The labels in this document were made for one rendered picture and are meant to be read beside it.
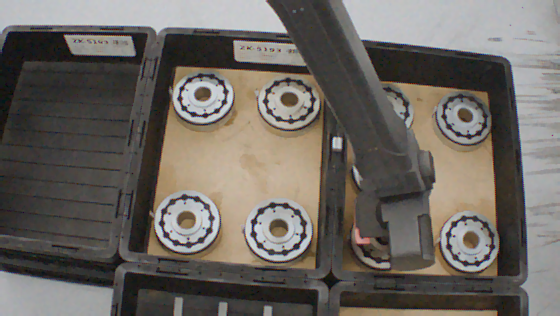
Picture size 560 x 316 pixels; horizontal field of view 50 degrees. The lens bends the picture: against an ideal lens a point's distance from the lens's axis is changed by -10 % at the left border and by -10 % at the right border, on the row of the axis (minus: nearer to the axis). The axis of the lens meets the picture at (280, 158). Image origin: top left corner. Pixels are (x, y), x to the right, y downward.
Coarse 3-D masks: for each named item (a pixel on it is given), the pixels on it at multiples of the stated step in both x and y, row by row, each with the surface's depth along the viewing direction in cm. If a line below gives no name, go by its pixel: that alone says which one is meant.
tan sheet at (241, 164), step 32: (320, 96) 112; (224, 128) 109; (256, 128) 109; (320, 128) 109; (192, 160) 106; (224, 160) 106; (256, 160) 107; (288, 160) 107; (320, 160) 107; (160, 192) 104; (224, 192) 104; (256, 192) 104; (288, 192) 104; (192, 224) 102; (224, 224) 102; (224, 256) 100
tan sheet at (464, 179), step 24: (408, 96) 112; (432, 96) 112; (480, 96) 113; (432, 144) 108; (456, 168) 107; (480, 168) 107; (432, 192) 105; (456, 192) 105; (480, 192) 105; (432, 216) 103
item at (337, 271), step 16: (368, 48) 105; (384, 48) 104; (400, 48) 105; (416, 48) 104; (432, 48) 105; (512, 80) 103; (512, 96) 101; (512, 112) 100; (512, 128) 99; (512, 144) 98; (336, 176) 95; (336, 192) 94; (336, 208) 93; (336, 224) 92; (336, 240) 91; (336, 256) 90; (336, 272) 89; (352, 272) 89; (368, 272) 89
